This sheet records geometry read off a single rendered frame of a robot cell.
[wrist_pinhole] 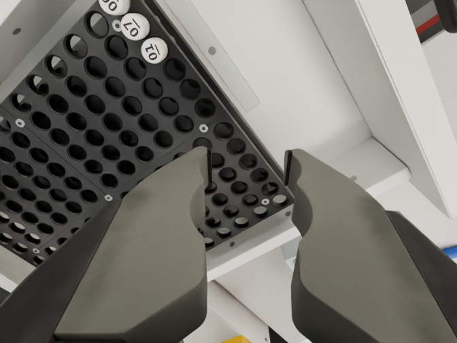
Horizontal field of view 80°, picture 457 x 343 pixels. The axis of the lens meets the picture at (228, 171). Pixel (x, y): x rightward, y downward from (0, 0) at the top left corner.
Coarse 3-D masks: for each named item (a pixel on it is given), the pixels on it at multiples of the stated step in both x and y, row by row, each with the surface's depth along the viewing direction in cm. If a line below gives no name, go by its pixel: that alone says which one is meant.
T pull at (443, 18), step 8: (408, 0) 13; (416, 0) 13; (424, 0) 13; (432, 0) 13; (440, 0) 14; (448, 0) 13; (456, 0) 13; (408, 8) 14; (416, 8) 14; (440, 8) 14; (448, 8) 14; (456, 8) 13; (440, 16) 15; (448, 16) 14; (456, 16) 14; (448, 24) 14; (456, 24) 14; (448, 32) 15; (456, 32) 14
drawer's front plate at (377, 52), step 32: (320, 0) 16; (352, 0) 12; (384, 0) 12; (320, 32) 20; (352, 32) 15; (384, 32) 13; (352, 64) 18; (384, 64) 13; (416, 64) 13; (352, 96) 23; (384, 96) 16; (416, 96) 14; (384, 128) 20; (416, 128) 15; (448, 128) 15; (416, 160) 17; (448, 160) 16; (448, 192) 17
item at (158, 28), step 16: (112, 16) 15; (144, 16) 15; (160, 32) 15; (176, 48) 15; (160, 64) 16; (176, 80) 16; (208, 96) 17; (192, 112) 17; (208, 128) 18; (240, 128) 18; (224, 144) 18; (256, 160) 19; (272, 176) 20; (272, 192) 21; (288, 192) 20; (272, 208) 21
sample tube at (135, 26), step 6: (126, 18) 14; (132, 18) 14; (138, 18) 14; (144, 18) 14; (126, 24) 14; (132, 24) 14; (138, 24) 14; (144, 24) 14; (126, 30) 14; (132, 30) 14; (138, 30) 14; (144, 30) 14; (126, 36) 14; (132, 36) 14; (138, 36) 14; (144, 36) 15
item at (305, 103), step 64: (0, 0) 15; (64, 0) 18; (192, 0) 20; (256, 0) 20; (0, 64) 20; (256, 64) 22; (320, 64) 22; (256, 128) 25; (320, 128) 25; (384, 192) 21; (0, 256) 26; (256, 256) 25
